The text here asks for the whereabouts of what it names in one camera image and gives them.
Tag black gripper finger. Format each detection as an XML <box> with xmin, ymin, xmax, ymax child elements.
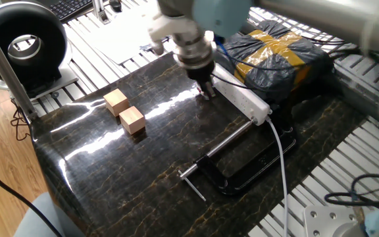
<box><xmin>205</xmin><ymin>82</ymin><xmax>217</xmax><ymax>99</ymax></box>
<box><xmin>195</xmin><ymin>82</ymin><xmax>210</xmax><ymax>101</ymax></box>

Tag silver robot mounting plate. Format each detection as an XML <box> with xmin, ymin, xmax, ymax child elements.
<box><xmin>303</xmin><ymin>205</ymin><xmax>360</xmax><ymax>237</ymax></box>

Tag white power strip cable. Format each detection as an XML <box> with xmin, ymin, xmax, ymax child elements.
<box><xmin>264</xmin><ymin>117</ymin><xmax>291</xmax><ymax>237</ymax></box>

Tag white power strip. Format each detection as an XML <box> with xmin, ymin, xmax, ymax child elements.
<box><xmin>211</xmin><ymin>64</ymin><xmax>272</xmax><ymax>126</ymax></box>

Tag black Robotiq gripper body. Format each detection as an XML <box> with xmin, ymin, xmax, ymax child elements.
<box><xmin>185</xmin><ymin>61</ymin><xmax>216</xmax><ymax>87</ymax></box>

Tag silver stand post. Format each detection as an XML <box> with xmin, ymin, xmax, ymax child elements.
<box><xmin>91</xmin><ymin>0</ymin><xmax>112</xmax><ymax>25</ymax></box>

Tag black wrapped package yellow tape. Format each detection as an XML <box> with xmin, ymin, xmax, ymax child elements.
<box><xmin>217</xmin><ymin>19</ymin><xmax>335</xmax><ymax>105</ymax></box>

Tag blue and black cables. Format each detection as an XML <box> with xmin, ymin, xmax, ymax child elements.
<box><xmin>323</xmin><ymin>173</ymin><xmax>379</xmax><ymax>220</ymax></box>

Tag black keyboard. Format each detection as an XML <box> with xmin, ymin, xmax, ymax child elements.
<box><xmin>36</xmin><ymin>0</ymin><xmax>95</xmax><ymax>23</ymax></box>

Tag black round ring device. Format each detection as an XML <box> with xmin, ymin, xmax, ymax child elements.
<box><xmin>0</xmin><ymin>1</ymin><xmax>79</xmax><ymax>100</ymax></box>

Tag black computer mouse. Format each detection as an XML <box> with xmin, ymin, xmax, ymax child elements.
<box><xmin>108</xmin><ymin>0</ymin><xmax>124</xmax><ymax>13</ymax></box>

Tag aluminium frame post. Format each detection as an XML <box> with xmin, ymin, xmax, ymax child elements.
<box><xmin>0</xmin><ymin>13</ymin><xmax>39</xmax><ymax>122</ymax></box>

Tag light wooden cube block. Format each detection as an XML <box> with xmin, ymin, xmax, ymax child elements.
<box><xmin>118</xmin><ymin>105</ymin><xmax>146</xmax><ymax>135</ymax></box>
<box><xmin>103</xmin><ymin>88</ymin><xmax>130</xmax><ymax>118</ymax></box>

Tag light blue seat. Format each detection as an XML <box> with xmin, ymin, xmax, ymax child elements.
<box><xmin>13</xmin><ymin>192</ymin><xmax>85</xmax><ymax>237</ymax></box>

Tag white paper sheet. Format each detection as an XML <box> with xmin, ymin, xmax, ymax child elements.
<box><xmin>87</xmin><ymin>0</ymin><xmax>174</xmax><ymax>65</ymax></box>

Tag dark tangled wires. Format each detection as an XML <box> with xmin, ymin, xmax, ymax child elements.
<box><xmin>9</xmin><ymin>97</ymin><xmax>30</xmax><ymax>142</ymax></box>

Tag black C-clamp steel screw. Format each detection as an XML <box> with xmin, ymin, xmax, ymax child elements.
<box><xmin>178</xmin><ymin>117</ymin><xmax>297</xmax><ymax>201</ymax></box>

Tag black floor cable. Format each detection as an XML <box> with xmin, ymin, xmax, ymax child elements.
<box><xmin>0</xmin><ymin>159</ymin><xmax>64</xmax><ymax>237</ymax></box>

